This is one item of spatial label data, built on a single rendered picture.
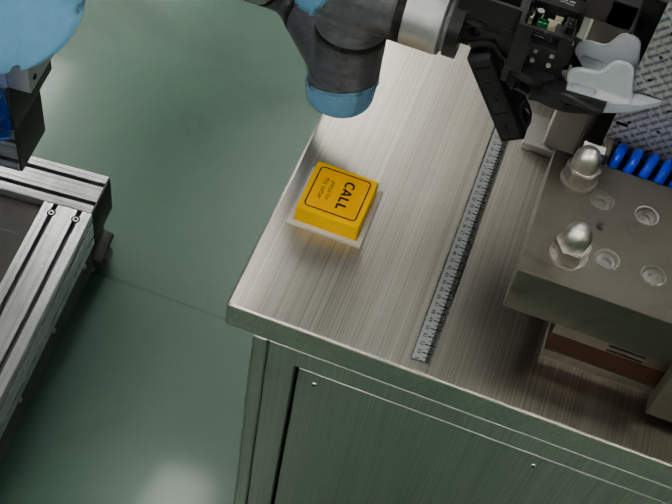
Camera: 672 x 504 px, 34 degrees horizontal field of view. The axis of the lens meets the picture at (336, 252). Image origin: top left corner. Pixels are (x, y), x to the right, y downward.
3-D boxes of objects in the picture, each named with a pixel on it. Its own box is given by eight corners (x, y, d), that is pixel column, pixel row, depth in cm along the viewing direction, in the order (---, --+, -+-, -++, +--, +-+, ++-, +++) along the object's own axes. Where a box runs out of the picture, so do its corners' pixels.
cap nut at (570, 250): (553, 234, 104) (567, 204, 100) (591, 247, 104) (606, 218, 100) (544, 263, 102) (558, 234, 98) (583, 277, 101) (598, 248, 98)
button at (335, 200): (316, 174, 122) (318, 159, 120) (376, 195, 121) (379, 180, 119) (293, 220, 118) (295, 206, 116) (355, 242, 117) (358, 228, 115)
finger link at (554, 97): (603, 113, 104) (514, 82, 105) (598, 124, 105) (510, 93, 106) (613, 81, 107) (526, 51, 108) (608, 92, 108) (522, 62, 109)
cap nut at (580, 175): (564, 160, 110) (577, 129, 106) (600, 172, 109) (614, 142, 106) (556, 186, 107) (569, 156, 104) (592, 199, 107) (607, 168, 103)
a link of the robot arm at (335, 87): (345, 46, 126) (358, -31, 117) (386, 116, 120) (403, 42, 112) (281, 60, 124) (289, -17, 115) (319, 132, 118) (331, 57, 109)
